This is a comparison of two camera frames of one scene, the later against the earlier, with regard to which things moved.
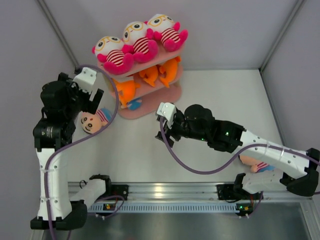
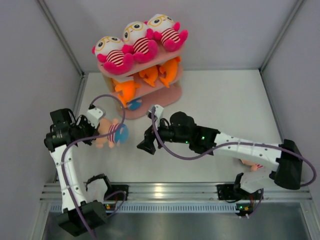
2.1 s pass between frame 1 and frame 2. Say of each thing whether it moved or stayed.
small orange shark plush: stayed
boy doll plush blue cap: moved
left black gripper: moved
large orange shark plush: stayed
